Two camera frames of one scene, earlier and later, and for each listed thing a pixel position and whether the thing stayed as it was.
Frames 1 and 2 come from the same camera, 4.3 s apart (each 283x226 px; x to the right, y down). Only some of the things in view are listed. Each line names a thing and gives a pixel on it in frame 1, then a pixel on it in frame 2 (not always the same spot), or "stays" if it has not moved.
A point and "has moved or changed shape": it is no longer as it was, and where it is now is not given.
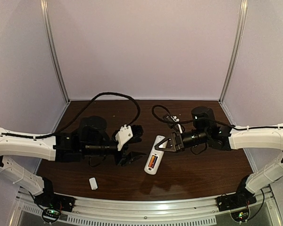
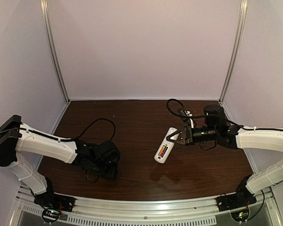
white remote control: (154, 159) has moved or changed shape
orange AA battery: (151, 160) → (162, 150)
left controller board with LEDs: (51, 215) stays
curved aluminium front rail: (71, 206) stays
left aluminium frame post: (44, 5) stays
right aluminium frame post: (241, 31) stays
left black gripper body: (119, 155) → (111, 173)
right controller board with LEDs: (240, 216) stays
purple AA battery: (154, 162) → (164, 151)
